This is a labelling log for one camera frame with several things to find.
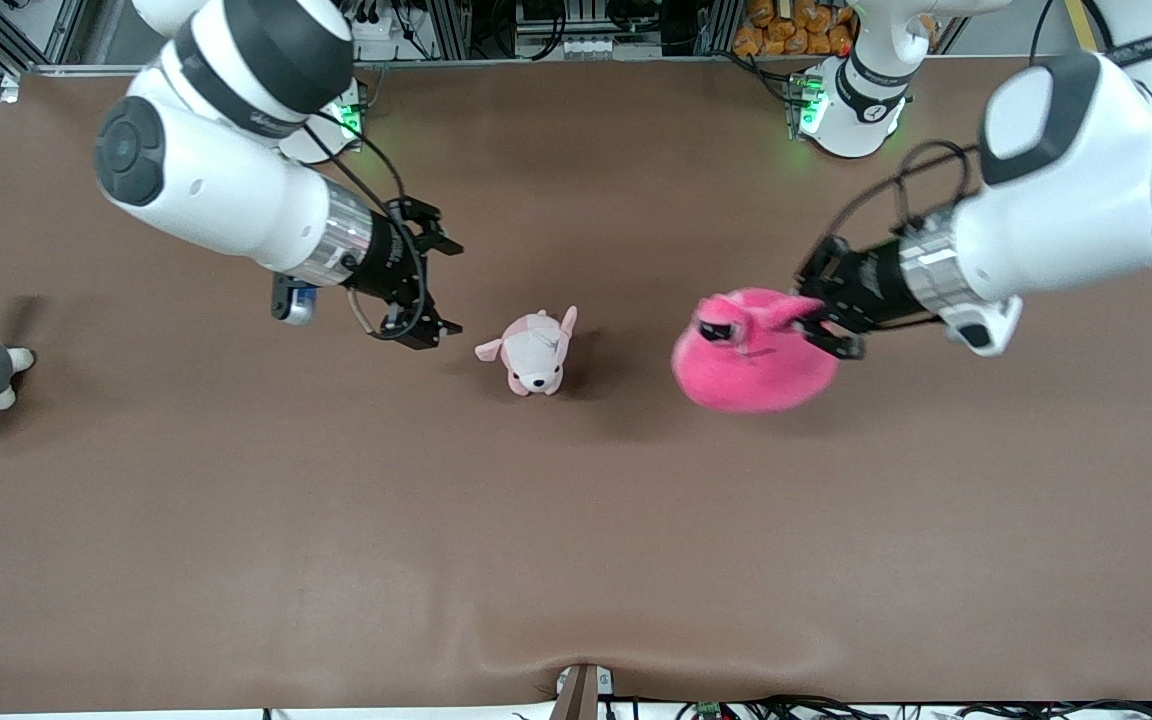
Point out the bright pink plush toy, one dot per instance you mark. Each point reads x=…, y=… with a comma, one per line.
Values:
x=756, y=370

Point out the metal table clamp bracket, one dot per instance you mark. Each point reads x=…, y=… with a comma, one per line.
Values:
x=581, y=695

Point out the white terminal block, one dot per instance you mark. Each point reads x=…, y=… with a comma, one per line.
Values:
x=591, y=46

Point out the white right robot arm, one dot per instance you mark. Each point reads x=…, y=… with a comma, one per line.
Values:
x=206, y=190

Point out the brown table mat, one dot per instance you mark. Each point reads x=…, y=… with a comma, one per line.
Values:
x=576, y=550

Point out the white power strip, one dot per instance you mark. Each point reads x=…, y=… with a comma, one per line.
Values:
x=381, y=45

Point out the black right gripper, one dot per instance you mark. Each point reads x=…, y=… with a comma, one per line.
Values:
x=388, y=262

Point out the orange snack bag pile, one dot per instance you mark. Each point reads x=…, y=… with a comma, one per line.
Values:
x=786, y=35

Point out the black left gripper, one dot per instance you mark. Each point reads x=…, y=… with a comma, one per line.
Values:
x=868, y=281

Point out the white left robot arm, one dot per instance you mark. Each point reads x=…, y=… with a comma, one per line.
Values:
x=1066, y=200

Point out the pale pink plush dog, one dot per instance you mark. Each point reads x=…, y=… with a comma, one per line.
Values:
x=534, y=350

